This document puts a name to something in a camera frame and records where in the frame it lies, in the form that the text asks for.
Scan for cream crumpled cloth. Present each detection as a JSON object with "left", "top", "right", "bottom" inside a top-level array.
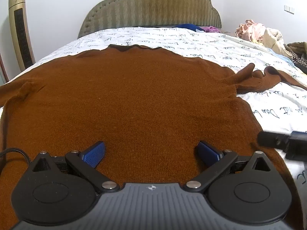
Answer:
[{"left": 260, "top": 27, "right": 286, "bottom": 55}]

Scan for blue cloth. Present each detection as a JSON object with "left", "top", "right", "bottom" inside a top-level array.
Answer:
[{"left": 176, "top": 23, "right": 204, "bottom": 31}]

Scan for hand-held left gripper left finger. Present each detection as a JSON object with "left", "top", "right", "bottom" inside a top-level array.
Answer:
[{"left": 31, "top": 141, "right": 120, "bottom": 193}]

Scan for brown knit sweater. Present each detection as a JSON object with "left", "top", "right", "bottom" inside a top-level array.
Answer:
[{"left": 0, "top": 44, "right": 307, "bottom": 230}]

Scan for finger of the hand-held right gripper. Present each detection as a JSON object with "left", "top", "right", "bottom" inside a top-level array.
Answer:
[{"left": 257, "top": 130, "right": 292, "bottom": 149}]

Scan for black cable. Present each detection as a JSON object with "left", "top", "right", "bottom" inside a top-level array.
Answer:
[{"left": 0, "top": 149, "right": 32, "bottom": 166}]

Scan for pink crumpled clothes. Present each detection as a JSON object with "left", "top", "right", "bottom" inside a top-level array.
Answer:
[{"left": 235, "top": 19, "right": 267, "bottom": 44}]

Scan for purple cloth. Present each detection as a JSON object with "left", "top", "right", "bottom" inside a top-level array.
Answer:
[{"left": 203, "top": 25, "right": 221, "bottom": 34}]

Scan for white script-printed bed blanket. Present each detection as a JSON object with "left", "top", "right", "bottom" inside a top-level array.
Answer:
[{"left": 0, "top": 25, "right": 307, "bottom": 230}]

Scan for olive padded bed headboard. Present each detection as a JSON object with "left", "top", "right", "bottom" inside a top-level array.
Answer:
[{"left": 77, "top": 0, "right": 222, "bottom": 39}]

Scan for gold tower air conditioner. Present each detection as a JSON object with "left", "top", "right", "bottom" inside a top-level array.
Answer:
[{"left": 8, "top": 0, "right": 36, "bottom": 72}]

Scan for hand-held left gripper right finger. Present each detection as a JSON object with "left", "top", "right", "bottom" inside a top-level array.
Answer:
[{"left": 183, "top": 140, "right": 274, "bottom": 193}]

